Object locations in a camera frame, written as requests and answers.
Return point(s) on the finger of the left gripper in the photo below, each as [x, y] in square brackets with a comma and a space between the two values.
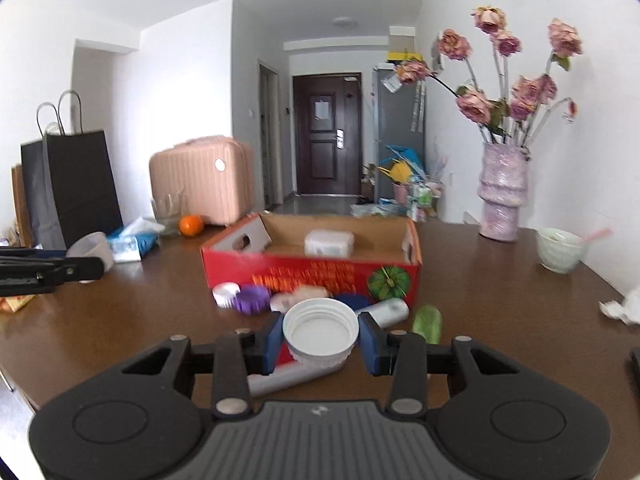
[83, 269]

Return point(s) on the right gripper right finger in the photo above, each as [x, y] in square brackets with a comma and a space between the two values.
[491, 416]

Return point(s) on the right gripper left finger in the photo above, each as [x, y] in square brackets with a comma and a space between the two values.
[145, 417]

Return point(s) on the white tape roll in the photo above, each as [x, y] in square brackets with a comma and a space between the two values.
[93, 245]

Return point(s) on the green bottle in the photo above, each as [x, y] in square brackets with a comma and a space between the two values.
[427, 323]

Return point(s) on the small white cap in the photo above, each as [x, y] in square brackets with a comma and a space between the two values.
[224, 294]

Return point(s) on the white tube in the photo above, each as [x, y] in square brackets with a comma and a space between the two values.
[387, 313]

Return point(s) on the purple scalloped lid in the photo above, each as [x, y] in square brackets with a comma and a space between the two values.
[252, 300]

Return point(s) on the beige plug adapter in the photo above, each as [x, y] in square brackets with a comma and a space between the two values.
[283, 301]

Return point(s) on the blue scalloped lid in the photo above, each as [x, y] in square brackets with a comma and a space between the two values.
[356, 302]

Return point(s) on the large white jar lid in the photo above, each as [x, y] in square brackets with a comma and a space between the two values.
[320, 332]

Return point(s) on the white plastic pill bottle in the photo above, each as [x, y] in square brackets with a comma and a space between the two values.
[329, 244]

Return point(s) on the snack packets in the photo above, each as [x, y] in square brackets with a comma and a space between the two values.
[14, 304]

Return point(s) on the brown paper bag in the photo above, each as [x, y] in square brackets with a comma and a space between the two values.
[23, 228]

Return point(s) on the blue tissue pack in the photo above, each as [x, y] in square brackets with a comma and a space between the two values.
[133, 242]

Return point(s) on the black paper bag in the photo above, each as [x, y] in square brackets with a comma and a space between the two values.
[69, 186]

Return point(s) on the clear drinking glass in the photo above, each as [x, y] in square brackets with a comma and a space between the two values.
[168, 211]

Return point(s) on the orange fruit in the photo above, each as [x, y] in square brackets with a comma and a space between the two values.
[191, 225]

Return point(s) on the crumpled white tissue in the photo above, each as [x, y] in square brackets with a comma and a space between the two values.
[626, 311]

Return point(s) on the pink suitcase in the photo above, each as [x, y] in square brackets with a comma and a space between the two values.
[214, 175]

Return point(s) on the pale green bowl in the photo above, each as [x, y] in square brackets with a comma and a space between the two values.
[559, 251]

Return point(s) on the red cardboard box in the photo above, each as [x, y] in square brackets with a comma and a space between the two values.
[268, 250]

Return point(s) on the pink spoon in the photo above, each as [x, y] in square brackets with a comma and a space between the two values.
[596, 235]

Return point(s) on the pink textured vase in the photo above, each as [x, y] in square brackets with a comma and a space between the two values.
[503, 190]

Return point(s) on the yellow and blue toys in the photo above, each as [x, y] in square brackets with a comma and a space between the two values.
[402, 165]

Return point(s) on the dark brown door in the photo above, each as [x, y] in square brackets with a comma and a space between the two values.
[328, 133]

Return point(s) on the dried pink roses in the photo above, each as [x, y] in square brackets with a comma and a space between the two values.
[524, 105]

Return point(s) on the grey refrigerator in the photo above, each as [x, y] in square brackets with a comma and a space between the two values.
[398, 117]

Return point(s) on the ceiling lamp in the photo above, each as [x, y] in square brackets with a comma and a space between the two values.
[344, 22]

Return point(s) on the yellow box on fridge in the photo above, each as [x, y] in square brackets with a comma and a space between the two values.
[402, 57]

